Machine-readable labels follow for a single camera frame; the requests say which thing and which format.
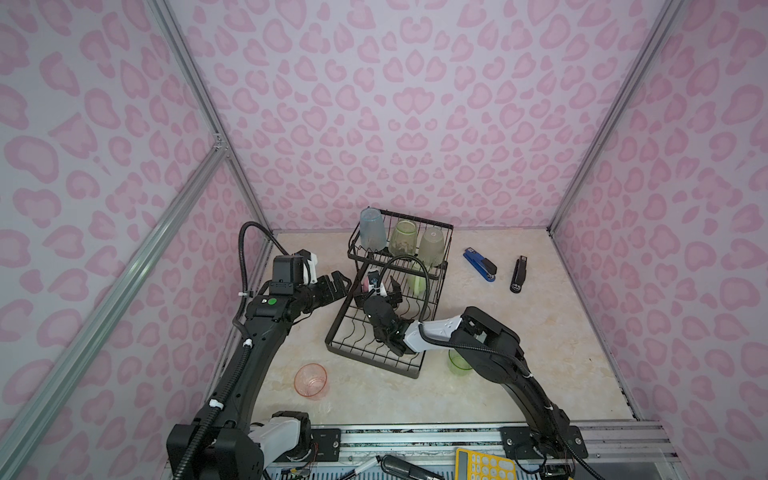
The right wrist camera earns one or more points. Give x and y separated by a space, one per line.
373 284

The yellow calculator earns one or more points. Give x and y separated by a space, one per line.
472 465

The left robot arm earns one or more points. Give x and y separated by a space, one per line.
221 442

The pink transparent cup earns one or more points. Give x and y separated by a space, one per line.
311 381

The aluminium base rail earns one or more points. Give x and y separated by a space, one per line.
610 450

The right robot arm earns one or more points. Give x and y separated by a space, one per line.
491 349

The black wire dish rack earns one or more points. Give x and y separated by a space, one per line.
401 264

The teal textured plastic cup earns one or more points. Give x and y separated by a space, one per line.
373 234

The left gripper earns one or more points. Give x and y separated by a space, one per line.
328 294

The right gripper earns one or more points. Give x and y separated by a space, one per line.
393 295

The light green transparent cup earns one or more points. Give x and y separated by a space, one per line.
403 240

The pale green frosted cup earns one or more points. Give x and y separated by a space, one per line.
432 246

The black marker pen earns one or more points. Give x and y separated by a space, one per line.
394 466

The blue stapler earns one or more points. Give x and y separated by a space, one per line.
484 266

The white mug green handle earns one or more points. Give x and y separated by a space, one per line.
417 285

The bright green transparent cup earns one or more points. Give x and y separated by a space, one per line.
458 365

